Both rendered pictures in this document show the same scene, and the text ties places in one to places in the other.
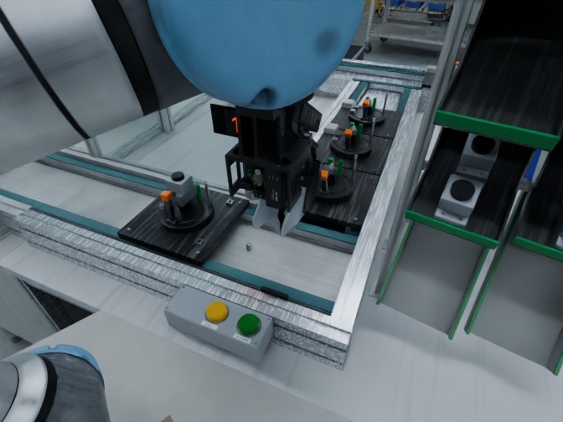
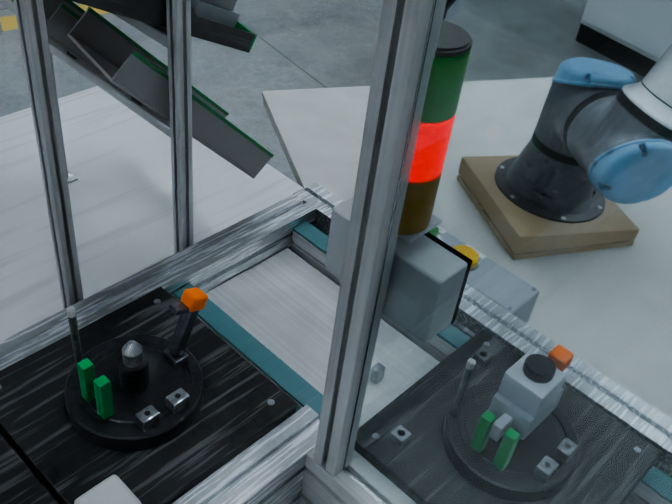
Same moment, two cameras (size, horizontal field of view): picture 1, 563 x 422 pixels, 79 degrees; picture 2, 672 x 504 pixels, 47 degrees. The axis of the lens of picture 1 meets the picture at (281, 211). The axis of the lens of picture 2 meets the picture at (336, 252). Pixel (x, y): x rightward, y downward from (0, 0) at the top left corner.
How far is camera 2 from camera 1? 125 cm
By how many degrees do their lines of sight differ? 99
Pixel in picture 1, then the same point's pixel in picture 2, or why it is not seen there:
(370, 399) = not seen: hidden behind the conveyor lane
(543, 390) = (113, 154)
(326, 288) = (282, 271)
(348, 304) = (280, 215)
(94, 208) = not seen: outside the picture
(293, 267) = (313, 316)
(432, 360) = (196, 205)
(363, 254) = (198, 260)
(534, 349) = not seen: hidden behind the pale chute
